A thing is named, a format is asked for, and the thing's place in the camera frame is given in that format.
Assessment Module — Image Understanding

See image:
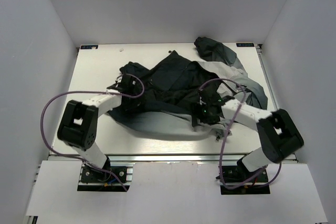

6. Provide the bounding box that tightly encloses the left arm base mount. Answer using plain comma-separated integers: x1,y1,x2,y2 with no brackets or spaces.
77,161,134,193

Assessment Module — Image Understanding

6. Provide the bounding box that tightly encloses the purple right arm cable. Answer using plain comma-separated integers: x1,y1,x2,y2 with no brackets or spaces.
198,78,283,190

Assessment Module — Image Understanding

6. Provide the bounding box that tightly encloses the blue label sticker right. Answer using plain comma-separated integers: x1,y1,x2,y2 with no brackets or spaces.
236,42,255,47

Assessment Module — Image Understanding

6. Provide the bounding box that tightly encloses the aluminium right side rail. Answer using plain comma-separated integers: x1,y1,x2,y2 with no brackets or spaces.
255,44,303,163

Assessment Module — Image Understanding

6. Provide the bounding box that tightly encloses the blue label sticker left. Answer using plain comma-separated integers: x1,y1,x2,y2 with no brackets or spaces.
80,45,98,50

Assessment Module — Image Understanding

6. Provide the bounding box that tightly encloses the aluminium front table rail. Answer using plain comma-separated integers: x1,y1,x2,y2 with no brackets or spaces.
49,154,299,163

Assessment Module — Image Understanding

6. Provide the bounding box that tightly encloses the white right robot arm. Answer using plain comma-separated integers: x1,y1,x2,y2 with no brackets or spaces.
194,90,304,182

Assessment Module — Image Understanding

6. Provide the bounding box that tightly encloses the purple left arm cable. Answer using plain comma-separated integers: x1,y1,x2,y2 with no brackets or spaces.
39,74,145,192

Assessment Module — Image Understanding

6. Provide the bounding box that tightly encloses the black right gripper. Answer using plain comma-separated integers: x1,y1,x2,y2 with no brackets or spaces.
191,102,222,126

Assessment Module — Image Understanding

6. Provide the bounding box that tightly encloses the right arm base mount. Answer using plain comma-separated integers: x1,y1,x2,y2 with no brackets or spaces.
215,160,270,195

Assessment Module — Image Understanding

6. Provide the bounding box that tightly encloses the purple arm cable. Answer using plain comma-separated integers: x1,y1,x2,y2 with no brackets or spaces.
39,74,145,192
198,78,283,190

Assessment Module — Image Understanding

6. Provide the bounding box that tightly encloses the blue label sticker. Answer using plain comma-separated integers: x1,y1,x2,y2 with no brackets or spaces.
236,42,255,47
80,45,98,50

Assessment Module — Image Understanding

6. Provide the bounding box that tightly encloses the dark navy and grey jacket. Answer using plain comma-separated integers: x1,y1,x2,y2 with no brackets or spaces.
108,37,268,138

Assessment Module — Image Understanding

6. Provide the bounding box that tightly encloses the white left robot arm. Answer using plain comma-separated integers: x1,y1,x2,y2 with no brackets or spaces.
57,74,145,182

